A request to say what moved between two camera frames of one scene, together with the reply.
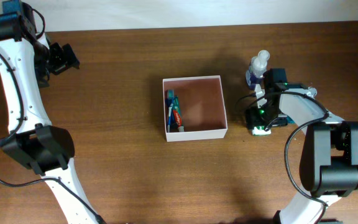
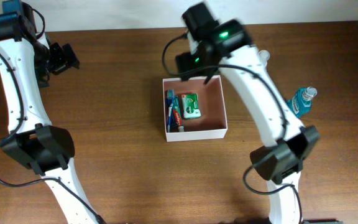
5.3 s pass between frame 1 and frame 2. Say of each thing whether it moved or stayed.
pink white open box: stayed
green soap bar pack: moved
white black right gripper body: moved
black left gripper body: stayed
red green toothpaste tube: stayed
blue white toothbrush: stayed
